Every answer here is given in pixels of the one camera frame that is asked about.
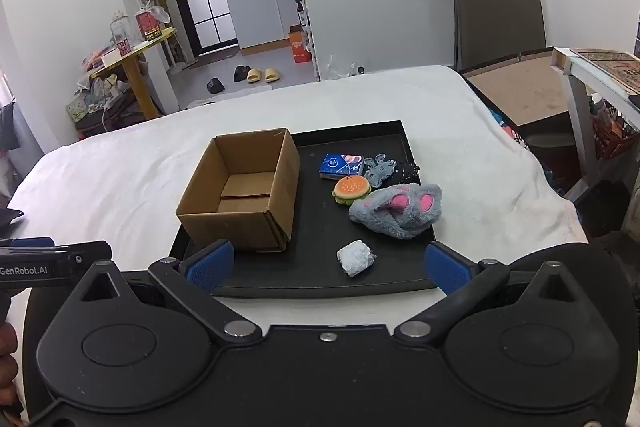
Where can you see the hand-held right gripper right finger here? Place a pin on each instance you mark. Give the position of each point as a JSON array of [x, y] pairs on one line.
[[447, 271]]

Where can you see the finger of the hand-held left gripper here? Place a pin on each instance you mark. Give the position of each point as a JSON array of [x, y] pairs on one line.
[[31, 242], [90, 259]]

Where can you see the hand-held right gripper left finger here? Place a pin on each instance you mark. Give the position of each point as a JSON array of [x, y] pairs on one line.
[[210, 266]]

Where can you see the brown cardboard box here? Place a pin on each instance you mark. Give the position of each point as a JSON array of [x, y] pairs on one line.
[[240, 227]]

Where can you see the grey pink paw plush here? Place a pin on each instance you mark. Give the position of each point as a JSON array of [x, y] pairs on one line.
[[400, 212]]

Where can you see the white paper ball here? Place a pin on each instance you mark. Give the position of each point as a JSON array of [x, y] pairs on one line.
[[355, 258]]

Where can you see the denim rabbit plush toy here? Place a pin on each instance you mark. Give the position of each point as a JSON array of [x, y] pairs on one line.
[[379, 171]]

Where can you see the burger plush toy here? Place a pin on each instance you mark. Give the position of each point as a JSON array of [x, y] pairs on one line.
[[351, 190]]

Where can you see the blue tissue packet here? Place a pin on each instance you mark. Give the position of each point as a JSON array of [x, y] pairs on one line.
[[340, 166]]

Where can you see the person's left hand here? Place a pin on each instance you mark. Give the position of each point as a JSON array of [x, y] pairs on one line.
[[7, 367]]

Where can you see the small black plush toy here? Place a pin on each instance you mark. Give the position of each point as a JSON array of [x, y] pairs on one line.
[[407, 174]]

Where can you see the black plastic tray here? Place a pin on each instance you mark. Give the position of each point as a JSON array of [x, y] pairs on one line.
[[310, 232]]

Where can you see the clutter pile under table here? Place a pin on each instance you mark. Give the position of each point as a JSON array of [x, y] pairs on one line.
[[100, 102]]

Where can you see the black shoe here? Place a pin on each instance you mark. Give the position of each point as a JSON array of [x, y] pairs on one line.
[[215, 86], [241, 73]]

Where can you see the yellow round table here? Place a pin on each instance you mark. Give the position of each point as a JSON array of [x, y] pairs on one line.
[[137, 77]]

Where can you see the beige slipper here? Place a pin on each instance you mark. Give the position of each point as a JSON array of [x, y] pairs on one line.
[[254, 76], [272, 75]]

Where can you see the brown cardboard sheet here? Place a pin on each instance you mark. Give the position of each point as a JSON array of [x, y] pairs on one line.
[[525, 92]]

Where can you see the white desk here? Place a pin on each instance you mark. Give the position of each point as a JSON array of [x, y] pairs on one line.
[[575, 107]]

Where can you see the red plastic crate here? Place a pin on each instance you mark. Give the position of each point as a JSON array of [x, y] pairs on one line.
[[612, 137]]

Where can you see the clear plastic jar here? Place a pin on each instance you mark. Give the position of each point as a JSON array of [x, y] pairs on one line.
[[120, 32]]

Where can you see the clear plastic bag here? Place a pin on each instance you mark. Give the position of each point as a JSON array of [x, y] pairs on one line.
[[342, 66]]

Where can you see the orange cardboard box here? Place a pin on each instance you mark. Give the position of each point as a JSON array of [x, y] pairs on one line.
[[299, 47]]

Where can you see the red gift box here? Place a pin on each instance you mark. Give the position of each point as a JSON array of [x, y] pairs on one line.
[[148, 26]]

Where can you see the narrow white rack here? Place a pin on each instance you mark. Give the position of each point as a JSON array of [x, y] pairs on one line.
[[310, 37]]

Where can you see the grey kitchen cabinet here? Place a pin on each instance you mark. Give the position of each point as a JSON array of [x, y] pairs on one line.
[[265, 12]]

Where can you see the brown patterned board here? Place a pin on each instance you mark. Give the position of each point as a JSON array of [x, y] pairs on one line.
[[610, 64]]

